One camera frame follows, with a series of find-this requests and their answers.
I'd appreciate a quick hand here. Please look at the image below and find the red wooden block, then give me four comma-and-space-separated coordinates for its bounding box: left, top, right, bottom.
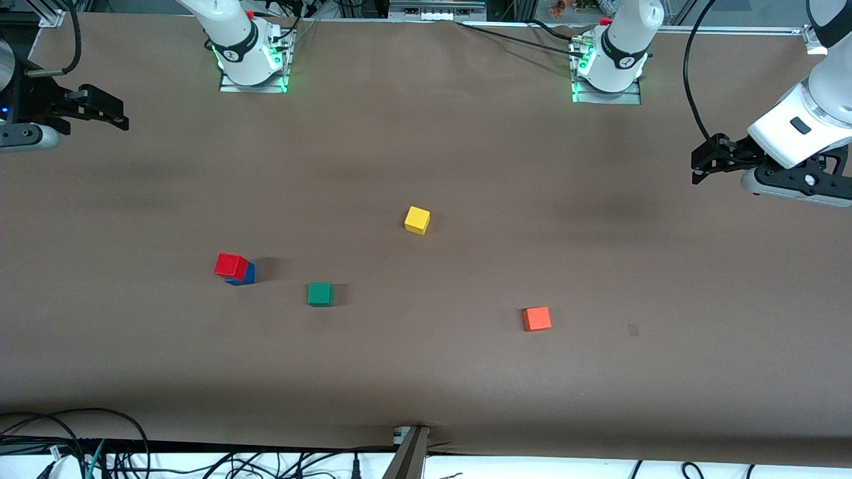
214, 252, 250, 279

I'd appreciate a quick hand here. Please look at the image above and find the orange decorative item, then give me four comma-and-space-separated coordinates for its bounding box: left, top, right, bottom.
549, 0, 603, 17

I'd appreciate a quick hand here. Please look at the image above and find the grey power strip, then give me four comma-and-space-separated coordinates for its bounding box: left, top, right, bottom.
389, 0, 487, 22

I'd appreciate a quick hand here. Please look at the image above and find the paper table cover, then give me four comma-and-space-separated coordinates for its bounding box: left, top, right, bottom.
0, 12, 852, 461

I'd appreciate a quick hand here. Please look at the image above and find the grey metal beam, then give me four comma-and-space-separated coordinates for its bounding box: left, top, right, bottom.
383, 426, 431, 479

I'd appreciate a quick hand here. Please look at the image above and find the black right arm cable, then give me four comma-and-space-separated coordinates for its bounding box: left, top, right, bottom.
27, 0, 83, 78

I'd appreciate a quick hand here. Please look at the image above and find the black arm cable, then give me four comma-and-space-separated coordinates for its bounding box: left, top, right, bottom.
27, 0, 83, 78
683, 0, 724, 142

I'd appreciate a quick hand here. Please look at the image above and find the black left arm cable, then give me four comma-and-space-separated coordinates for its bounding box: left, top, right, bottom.
683, 0, 724, 142

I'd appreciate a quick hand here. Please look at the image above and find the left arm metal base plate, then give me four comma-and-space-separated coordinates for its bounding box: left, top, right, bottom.
571, 77, 643, 106

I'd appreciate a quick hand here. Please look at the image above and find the aluminium frame rail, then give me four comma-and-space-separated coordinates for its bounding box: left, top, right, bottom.
666, 25, 806, 35

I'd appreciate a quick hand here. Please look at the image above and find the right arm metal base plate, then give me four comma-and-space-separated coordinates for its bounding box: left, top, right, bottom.
218, 63, 291, 94

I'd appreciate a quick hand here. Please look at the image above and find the short black table cable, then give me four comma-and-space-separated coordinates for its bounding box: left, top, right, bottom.
525, 18, 581, 43

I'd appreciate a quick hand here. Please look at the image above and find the long black table cable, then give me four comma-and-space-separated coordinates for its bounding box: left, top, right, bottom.
456, 20, 586, 58

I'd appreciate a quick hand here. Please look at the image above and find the black looping floor cable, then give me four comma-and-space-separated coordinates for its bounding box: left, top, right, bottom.
0, 407, 152, 479

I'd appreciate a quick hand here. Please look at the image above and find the green floor cable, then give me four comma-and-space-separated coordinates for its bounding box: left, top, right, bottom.
83, 439, 108, 479

